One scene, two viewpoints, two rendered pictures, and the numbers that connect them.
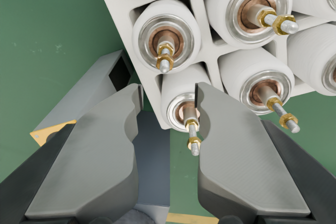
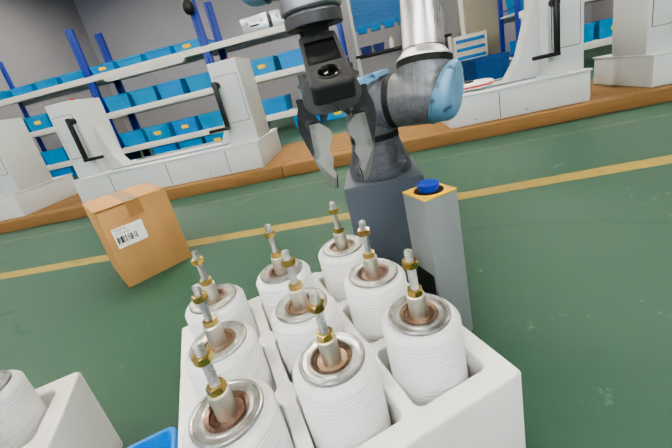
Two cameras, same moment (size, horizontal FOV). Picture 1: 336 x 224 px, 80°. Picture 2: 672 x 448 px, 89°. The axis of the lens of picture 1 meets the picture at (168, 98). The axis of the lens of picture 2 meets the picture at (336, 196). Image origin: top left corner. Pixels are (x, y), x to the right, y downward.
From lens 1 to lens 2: 0.39 m
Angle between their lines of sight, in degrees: 41
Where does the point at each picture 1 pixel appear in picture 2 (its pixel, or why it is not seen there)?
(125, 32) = not seen: hidden behind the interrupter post
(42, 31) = (558, 337)
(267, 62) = (283, 287)
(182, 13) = (363, 291)
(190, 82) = (346, 265)
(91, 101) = (427, 228)
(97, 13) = not seen: hidden behind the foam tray
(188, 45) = (353, 275)
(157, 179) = (360, 209)
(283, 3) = (280, 313)
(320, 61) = (238, 298)
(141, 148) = (385, 238)
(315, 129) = not seen: hidden behind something
